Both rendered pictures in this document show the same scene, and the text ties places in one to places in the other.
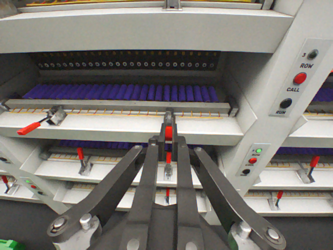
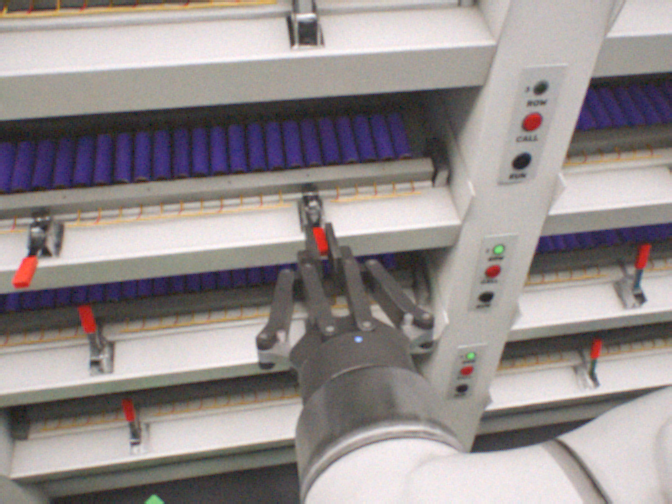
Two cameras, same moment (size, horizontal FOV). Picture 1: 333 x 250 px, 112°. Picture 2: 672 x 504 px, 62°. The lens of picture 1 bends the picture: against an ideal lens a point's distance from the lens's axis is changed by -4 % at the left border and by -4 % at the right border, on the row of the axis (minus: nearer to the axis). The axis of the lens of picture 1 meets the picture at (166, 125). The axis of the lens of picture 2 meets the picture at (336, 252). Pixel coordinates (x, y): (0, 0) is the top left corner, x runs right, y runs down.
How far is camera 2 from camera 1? 0.32 m
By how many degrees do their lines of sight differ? 12
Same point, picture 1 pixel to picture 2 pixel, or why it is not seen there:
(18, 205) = not seen: outside the picture
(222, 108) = (417, 173)
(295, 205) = (641, 371)
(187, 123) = (349, 213)
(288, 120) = (537, 186)
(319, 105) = (622, 139)
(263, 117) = (490, 188)
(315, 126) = (609, 186)
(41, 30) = (66, 87)
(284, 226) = not seen: hidden behind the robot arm
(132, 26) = (242, 74)
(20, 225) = not seen: outside the picture
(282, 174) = (581, 295)
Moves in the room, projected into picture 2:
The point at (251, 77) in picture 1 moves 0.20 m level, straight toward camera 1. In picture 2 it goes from (463, 110) to (403, 227)
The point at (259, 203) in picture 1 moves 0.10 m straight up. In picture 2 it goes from (554, 379) to (571, 340)
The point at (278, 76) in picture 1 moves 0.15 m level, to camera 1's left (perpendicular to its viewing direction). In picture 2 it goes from (496, 121) to (337, 137)
